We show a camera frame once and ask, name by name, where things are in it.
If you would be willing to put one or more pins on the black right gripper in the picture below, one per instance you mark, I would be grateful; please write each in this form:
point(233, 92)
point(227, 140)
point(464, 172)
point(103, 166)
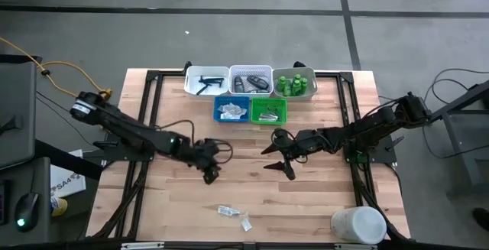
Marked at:
point(300, 147)

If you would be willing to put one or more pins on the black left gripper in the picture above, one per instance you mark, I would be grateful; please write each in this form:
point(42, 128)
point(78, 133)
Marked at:
point(204, 155)

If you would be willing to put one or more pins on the grey Dove deodorant stick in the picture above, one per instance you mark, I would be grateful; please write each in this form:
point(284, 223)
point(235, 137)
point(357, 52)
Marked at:
point(260, 91)
point(238, 85)
point(258, 83)

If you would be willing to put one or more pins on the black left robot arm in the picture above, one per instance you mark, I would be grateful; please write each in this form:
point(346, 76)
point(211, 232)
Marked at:
point(126, 127)

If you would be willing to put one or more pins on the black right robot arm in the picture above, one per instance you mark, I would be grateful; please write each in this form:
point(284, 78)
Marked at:
point(366, 129)

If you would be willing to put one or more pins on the printed adhesive strips wrapper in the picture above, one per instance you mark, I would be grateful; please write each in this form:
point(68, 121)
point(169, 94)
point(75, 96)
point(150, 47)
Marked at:
point(228, 211)

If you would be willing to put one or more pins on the green plastic basket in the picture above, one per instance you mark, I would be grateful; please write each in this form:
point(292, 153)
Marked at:
point(256, 106)

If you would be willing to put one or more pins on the blue plastic basket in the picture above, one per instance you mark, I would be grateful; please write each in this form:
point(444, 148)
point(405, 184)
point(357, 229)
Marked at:
point(217, 117)

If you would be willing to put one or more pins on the white plastic bin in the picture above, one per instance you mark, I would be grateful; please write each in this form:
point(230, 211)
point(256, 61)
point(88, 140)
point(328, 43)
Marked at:
point(311, 78)
point(191, 85)

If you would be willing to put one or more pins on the white perforated basket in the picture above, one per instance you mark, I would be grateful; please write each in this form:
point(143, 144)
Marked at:
point(250, 70)

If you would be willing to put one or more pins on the white plastic cup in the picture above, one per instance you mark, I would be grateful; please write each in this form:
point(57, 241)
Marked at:
point(359, 225)

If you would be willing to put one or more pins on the white printed box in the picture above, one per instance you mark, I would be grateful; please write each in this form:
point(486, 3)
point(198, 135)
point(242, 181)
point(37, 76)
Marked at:
point(67, 183)

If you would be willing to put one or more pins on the yellow and white cup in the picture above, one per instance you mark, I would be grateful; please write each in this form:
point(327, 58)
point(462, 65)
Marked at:
point(59, 206)

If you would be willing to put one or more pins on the black side table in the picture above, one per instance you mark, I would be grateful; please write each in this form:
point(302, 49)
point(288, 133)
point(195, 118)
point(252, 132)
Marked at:
point(458, 106)

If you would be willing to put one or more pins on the dark grey desk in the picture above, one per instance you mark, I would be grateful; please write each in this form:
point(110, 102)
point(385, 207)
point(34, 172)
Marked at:
point(23, 181)

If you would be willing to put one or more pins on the black computer mouse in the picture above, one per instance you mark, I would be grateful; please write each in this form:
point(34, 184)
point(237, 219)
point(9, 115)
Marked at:
point(26, 212)

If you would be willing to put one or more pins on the dark grey panel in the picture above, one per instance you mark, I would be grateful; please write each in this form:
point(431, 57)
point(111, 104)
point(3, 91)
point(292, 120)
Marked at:
point(17, 108)

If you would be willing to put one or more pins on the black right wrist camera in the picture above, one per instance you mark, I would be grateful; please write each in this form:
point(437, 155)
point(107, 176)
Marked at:
point(281, 137)

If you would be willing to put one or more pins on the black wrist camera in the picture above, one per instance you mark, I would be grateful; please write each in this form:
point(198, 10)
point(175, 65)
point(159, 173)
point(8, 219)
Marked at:
point(281, 137)
point(208, 145)

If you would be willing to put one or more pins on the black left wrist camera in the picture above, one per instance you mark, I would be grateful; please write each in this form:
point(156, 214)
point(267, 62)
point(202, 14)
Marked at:
point(208, 145)

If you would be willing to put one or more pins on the black aluminium rig frame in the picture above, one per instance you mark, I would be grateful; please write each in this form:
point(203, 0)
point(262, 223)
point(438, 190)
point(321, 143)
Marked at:
point(332, 75)

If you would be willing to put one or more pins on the silver mounting bracket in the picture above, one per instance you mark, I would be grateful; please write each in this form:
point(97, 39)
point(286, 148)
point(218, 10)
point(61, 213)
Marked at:
point(355, 246)
point(143, 245)

